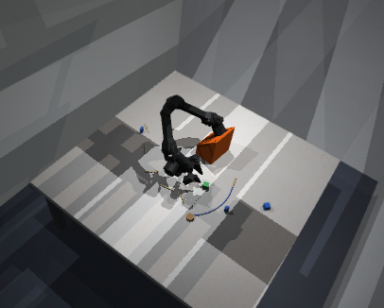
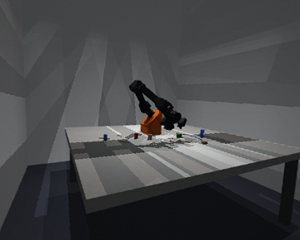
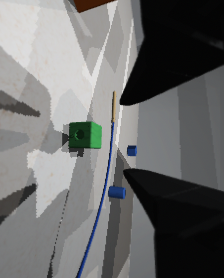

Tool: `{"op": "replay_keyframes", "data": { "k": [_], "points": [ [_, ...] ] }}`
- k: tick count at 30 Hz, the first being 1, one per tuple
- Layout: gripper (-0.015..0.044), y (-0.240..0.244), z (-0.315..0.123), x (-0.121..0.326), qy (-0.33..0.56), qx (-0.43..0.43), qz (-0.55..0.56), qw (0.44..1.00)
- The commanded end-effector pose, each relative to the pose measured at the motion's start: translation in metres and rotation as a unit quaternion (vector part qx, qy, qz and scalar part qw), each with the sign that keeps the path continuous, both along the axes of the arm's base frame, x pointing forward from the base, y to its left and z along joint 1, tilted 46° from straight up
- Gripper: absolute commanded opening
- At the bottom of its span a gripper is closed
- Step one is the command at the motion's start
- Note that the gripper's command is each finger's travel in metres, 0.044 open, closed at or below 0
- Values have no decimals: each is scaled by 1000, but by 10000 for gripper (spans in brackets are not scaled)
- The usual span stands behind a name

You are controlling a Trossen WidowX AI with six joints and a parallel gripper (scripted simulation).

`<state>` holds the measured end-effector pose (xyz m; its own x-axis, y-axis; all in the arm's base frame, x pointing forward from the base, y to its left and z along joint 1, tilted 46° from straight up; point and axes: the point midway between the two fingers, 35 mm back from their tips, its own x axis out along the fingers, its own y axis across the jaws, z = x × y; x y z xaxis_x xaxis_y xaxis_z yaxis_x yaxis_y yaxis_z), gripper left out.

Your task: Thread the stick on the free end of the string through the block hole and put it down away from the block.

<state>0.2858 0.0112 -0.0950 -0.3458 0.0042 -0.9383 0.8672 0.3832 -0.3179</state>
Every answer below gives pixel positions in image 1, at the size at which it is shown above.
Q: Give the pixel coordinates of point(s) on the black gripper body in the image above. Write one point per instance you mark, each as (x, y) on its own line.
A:
(188, 166)

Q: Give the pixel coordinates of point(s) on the blue cube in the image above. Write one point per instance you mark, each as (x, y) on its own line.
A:
(266, 206)

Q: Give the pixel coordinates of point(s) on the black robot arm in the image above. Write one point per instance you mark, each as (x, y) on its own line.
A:
(169, 146)

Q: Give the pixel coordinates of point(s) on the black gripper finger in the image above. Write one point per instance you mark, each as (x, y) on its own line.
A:
(197, 167)
(196, 179)

